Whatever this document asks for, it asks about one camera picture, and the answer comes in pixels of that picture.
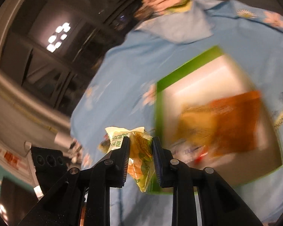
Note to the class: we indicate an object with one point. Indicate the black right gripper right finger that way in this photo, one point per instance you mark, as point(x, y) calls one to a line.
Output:
point(219, 203)

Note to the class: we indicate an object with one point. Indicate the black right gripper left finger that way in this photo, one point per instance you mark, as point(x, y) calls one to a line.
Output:
point(82, 197)

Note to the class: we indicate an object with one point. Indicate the green yellow snack packet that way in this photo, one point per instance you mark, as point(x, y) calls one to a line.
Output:
point(141, 165)

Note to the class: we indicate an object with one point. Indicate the orange snack packet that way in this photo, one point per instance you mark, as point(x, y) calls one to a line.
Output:
point(237, 118)

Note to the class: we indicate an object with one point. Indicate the red white blue snack packet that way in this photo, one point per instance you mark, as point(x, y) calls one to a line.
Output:
point(189, 154)

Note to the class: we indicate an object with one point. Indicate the yellow brown snack packet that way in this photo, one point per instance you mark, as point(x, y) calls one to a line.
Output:
point(197, 125)

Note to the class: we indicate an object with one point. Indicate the green rimmed cardboard box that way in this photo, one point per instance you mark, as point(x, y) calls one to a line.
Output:
point(210, 76)

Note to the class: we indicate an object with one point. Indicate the light blue floral tablecloth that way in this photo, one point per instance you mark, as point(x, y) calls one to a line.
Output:
point(123, 94)

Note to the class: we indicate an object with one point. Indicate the white wall device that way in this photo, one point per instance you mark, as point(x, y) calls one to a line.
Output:
point(27, 146)

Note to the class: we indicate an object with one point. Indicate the dark window frame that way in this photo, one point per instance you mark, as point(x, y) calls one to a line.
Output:
point(54, 48)

